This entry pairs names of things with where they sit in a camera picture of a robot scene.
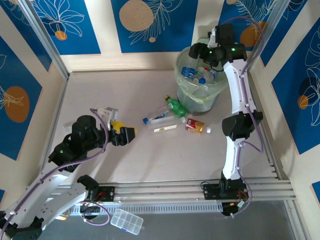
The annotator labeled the Pepsi bottle blue label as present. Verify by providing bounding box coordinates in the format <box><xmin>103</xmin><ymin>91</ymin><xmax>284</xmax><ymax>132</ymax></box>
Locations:
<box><xmin>181</xmin><ymin>66</ymin><xmax>197</xmax><ymax>80</ymax></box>
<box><xmin>198</xmin><ymin>69</ymin><xmax>219</xmax><ymax>85</ymax></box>

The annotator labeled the red label tea bottle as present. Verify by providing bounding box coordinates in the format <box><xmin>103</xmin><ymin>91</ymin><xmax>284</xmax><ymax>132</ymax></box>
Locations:
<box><xmin>184</xmin><ymin>117</ymin><xmax>213</xmax><ymax>135</ymax></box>

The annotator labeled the green-lined trash bin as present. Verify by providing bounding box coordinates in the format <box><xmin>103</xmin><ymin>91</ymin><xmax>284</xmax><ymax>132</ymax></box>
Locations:
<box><xmin>175</xmin><ymin>37</ymin><xmax>230</xmax><ymax>107</ymax></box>

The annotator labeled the green Sprite bottle yellow cap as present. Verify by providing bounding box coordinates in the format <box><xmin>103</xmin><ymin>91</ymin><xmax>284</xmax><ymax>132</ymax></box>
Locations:
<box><xmin>164</xmin><ymin>94</ymin><xmax>188</xmax><ymax>118</ymax></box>

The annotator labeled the clear plastic compartment box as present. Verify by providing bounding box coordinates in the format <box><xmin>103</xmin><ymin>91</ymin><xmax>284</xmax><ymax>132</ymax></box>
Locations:
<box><xmin>109</xmin><ymin>208</ymin><xmax>145</xmax><ymax>236</ymax></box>

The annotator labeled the grey metal shelf sheet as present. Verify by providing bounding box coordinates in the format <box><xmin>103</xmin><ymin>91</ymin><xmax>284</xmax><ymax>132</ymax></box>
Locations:
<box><xmin>37</xmin><ymin>198</ymin><xmax>305</xmax><ymax>240</ymax></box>

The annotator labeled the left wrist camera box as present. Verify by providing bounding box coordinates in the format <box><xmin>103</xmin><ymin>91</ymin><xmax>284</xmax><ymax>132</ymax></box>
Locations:
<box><xmin>96</xmin><ymin>107</ymin><xmax>119</xmax><ymax>127</ymax></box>

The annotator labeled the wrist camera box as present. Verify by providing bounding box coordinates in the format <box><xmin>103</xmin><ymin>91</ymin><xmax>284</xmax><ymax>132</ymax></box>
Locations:
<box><xmin>206</xmin><ymin>27</ymin><xmax>219</xmax><ymax>49</ymax></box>
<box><xmin>96</xmin><ymin>107</ymin><xmax>119</xmax><ymax>127</ymax></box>

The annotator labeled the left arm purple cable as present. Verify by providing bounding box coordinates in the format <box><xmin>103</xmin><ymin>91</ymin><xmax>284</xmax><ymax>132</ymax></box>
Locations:
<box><xmin>0</xmin><ymin>107</ymin><xmax>111</xmax><ymax>227</ymax></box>

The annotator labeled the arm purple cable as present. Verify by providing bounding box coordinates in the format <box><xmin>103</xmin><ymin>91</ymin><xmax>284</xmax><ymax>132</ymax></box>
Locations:
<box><xmin>221</xmin><ymin>16</ymin><xmax>265</xmax><ymax>219</ymax></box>
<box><xmin>0</xmin><ymin>107</ymin><xmax>111</xmax><ymax>227</ymax></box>

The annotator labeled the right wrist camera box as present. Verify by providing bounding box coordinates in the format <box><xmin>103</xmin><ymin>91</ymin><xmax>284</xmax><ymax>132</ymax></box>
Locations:
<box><xmin>206</xmin><ymin>27</ymin><xmax>219</xmax><ymax>49</ymax></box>

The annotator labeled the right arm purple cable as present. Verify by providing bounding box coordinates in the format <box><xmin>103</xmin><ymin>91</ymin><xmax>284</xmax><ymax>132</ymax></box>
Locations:
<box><xmin>221</xmin><ymin>16</ymin><xmax>265</xmax><ymax>219</ymax></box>

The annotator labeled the aluminium side rail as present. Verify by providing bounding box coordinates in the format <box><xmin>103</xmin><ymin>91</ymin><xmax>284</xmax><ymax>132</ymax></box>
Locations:
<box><xmin>246</xmin><ymin>69</ymin><xmax>282</xmax><ymax>180</ymax></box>
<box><xmin>48</xmin><ymin>73</ymin><xmax>70</xmax><ymax>156</ymax></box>

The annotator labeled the aluminium frame post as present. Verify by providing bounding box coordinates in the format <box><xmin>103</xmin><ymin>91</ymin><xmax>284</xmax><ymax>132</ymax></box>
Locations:
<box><xmin>246</xmin><ymin>0</ymin><xmax>287</xmax><ymax>75</ymax></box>
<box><xmin>17</xmin><ymin>0</ymin><xmax>70</xmax><ymax>80</ymax></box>

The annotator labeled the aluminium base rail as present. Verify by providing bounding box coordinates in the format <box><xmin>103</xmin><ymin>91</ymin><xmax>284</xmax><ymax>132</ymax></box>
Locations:
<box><xmin>53</xmin><ymin>178</ymin><xmax>294</xmax><ymax>204</ymax></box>

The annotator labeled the grey slotted cable duct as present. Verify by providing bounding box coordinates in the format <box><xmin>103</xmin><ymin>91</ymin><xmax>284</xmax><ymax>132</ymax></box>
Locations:
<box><xmin>71</xmin><ymin>202</ymin><xmax>223</xmax><ymax>215</ymax></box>

